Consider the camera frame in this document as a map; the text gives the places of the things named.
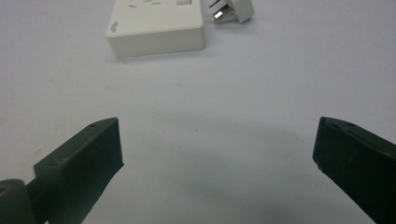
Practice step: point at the white power strip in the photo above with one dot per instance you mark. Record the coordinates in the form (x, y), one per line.
(155, 28)

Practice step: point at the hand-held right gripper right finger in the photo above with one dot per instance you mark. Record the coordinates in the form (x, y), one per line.
(355, 161)

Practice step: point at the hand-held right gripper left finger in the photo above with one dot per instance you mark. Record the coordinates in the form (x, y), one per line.
(79, 168)

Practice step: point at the white plug adapter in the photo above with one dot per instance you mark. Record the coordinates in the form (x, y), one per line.
(236, 11)

